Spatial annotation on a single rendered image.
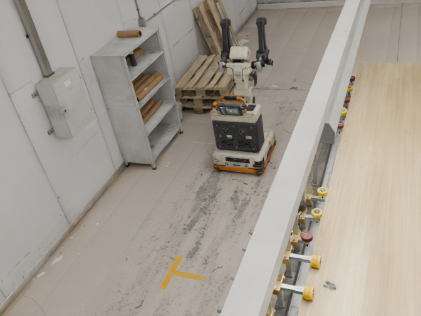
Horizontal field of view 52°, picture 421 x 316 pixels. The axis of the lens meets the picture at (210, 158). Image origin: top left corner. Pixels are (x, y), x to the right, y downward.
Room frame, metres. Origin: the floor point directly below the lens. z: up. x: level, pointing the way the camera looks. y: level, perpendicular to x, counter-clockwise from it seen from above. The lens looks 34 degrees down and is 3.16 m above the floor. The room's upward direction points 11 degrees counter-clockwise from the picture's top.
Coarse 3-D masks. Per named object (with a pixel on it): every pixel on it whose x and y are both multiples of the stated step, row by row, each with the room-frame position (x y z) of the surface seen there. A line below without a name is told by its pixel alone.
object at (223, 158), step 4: (224, 156) 4.21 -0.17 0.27; (228, 156) 4.19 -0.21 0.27; (232, 156) 4.18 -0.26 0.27; (236, 156) 4.16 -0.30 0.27; (224, 160) 4.22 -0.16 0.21; (228, 160) 4.19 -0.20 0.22; (232, 160) 4.17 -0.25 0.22; (236, 160) 4.15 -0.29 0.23; (240, 160) 4.12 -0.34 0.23; (244, 160) 4.10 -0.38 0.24; (248, 160) 4.08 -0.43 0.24; (252, 160) 4.05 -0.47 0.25
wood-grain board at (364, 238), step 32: (384, 64) 4.52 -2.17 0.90; (416, 64) 4.37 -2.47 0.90; (352, 96) 3.93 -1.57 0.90; (384, 96) 3.81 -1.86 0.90; (416, 96) 3.70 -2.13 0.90; (352, 128) 3.35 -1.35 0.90; (384, 128) 3.25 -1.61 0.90; (416, 128) 3.16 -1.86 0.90; (352, 160) 2.88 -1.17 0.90; (384, 160) 2.80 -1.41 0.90; (416, 160) 2.72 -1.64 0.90; (352, 192) 2.48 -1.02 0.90; (384, 192) 2.41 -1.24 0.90; (416, 192) 2.35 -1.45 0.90; (320, 224) 2.21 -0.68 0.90; (352, 224) 2.16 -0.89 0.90; (384, 224) 2.10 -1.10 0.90; (416, 224) 2.04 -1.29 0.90; (352, 256) 1.88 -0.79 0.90; (384, 256) 1.83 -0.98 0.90; (416, 256) 1.78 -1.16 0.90; (320, 288) 1.68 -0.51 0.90; (352, 288) 1.64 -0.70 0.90; (384, 288) 1.60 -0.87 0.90; (416, 288) 1.56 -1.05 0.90
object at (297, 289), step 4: (232, 276) 1.85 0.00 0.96; (284, 284) 1.72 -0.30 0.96; (284, 288) 1.69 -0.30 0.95; (288, 288) 1.68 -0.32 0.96; (292, 288) 1.68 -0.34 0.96; (296, 288) 1.67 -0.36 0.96; (300, 288) 1.66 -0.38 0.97; (292, 292) 1.67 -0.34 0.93; (296, 292) 1.66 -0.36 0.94; (300, 292) 1.65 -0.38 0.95
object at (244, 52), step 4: (232, 48) 4.66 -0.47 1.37; (236, 48) 4.64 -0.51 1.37; (240, 48) 4.62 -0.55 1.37; (244, 48) 4.60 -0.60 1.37; (248, 48) 4.61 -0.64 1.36; (232, 52) 4.63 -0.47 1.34; (236, 52) 4.61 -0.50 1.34; (240, 52) 4.59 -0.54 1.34; (244, 52) 4.57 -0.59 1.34; (248, 52) 4.60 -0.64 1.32; (232, 56) 4.60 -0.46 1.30; (236, 56) 4.58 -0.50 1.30; (240, 56) 4.56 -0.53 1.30; (244, 56) 4.54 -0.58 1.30; (248, 56) 4.58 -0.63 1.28; (244, 60) 4.57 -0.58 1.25; (248, 60) 4.59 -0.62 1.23
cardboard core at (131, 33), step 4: (120, 32) 5.22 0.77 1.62; (124, 32) 5.19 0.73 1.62; (128, 32) 5.16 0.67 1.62; (132, 32) 5.14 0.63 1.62; (136, 32) 5.11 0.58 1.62; (140, 32) 5.16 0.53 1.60; (120, 36) 5.21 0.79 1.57; (124, 36) 5.19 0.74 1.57; (128, 36) 5.16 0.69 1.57; (132, 36) 5.14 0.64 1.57; (136, 36) 5.12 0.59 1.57; (140, 36) 5.12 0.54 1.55
